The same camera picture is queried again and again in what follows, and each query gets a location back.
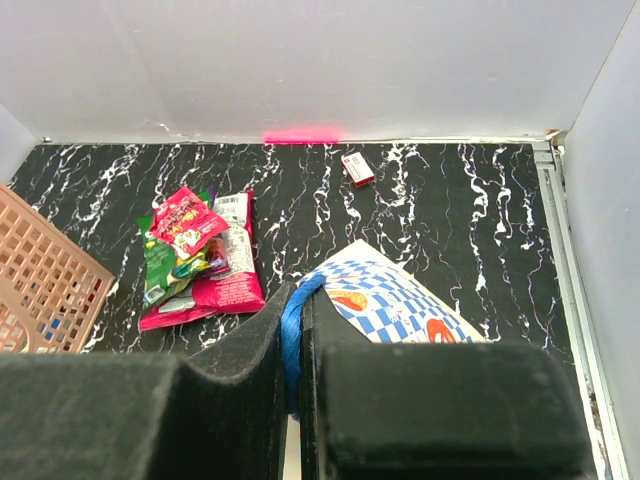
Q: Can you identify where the blue checkered paper bag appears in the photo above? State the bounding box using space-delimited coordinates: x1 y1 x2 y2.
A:
279 238 489 419

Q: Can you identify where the orange plastic desk organizer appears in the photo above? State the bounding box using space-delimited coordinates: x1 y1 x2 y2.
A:
1 185 114 353

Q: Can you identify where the pink chips bag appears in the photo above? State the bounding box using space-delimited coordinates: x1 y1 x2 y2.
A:
139 190 265 331

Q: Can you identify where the green snack packet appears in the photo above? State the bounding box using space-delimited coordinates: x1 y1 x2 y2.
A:
136 213 215 310

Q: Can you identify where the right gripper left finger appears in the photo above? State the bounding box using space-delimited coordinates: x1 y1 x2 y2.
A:
1 283 294 479

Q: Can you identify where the purple candy bag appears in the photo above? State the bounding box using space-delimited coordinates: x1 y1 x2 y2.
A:
202 187 236 276

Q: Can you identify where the red white small box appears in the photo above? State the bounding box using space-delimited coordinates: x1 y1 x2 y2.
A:
341 152 375 187

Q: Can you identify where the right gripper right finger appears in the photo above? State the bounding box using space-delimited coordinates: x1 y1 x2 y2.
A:
299 291 597 479

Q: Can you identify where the pink tape strip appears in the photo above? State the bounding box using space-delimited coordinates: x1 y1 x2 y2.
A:
263 129 340 145

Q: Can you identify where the red snack packet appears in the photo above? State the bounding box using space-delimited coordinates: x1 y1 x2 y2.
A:
149 187 229 260

